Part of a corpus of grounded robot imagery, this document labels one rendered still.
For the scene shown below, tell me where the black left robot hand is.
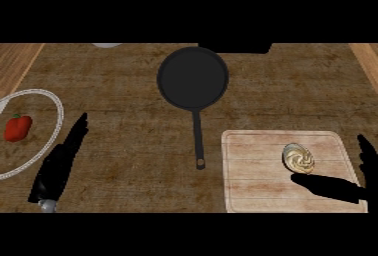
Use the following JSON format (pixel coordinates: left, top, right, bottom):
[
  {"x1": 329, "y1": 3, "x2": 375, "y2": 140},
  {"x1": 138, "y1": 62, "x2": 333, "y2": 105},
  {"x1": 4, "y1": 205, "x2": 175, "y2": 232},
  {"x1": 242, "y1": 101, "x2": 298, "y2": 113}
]
[{"x1": 26, "y1": 112, "x2": 90, "y2": 204}]

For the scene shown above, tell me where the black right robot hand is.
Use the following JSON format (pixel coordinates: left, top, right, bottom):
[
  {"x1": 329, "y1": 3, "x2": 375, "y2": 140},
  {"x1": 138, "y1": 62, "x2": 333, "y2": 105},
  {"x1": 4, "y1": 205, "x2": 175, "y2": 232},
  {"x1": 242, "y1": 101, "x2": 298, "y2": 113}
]
[{"x1": 289, "y1": 133, "x2": 378, "y2": 205}]

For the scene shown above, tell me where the pale wooden cutting board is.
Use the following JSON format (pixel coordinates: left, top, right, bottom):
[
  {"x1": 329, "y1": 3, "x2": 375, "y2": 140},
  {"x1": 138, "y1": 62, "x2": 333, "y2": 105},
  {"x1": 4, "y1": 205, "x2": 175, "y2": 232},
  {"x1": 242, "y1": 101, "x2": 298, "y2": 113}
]
[{"x1": 220, "y1": 129, "x2": 369, "y2": 214}]

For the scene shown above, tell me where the black frying pan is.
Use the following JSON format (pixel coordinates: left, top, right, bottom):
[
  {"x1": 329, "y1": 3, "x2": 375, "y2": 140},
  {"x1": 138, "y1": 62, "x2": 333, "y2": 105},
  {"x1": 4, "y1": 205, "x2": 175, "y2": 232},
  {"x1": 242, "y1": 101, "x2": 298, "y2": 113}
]
[{"x1": 155, "y1": 46, "x2": 230, "y2": 171}]

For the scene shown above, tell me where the white rimmed plate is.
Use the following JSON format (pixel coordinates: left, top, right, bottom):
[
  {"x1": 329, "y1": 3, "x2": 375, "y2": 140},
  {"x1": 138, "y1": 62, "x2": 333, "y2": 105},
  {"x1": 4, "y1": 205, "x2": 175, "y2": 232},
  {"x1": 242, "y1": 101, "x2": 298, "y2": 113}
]
[{"x1": 0, "y1": 88, "x2": 66, "y2": 181}]

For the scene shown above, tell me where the red bell pepper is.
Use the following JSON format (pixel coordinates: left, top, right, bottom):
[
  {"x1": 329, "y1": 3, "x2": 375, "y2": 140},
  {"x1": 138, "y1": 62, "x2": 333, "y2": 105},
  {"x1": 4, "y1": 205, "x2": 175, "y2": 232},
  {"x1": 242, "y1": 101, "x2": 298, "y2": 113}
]
[{"x1": 3, "y1": 113, "x2": 34, "y2": 143}]

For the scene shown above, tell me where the white rounded object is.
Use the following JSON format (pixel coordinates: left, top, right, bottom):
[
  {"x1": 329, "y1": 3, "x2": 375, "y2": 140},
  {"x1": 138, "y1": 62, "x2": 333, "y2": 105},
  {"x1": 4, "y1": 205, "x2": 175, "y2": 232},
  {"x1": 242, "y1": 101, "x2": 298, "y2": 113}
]
[{"x1": 90, "y1": 42, "x2": 124, "y2": 49}]

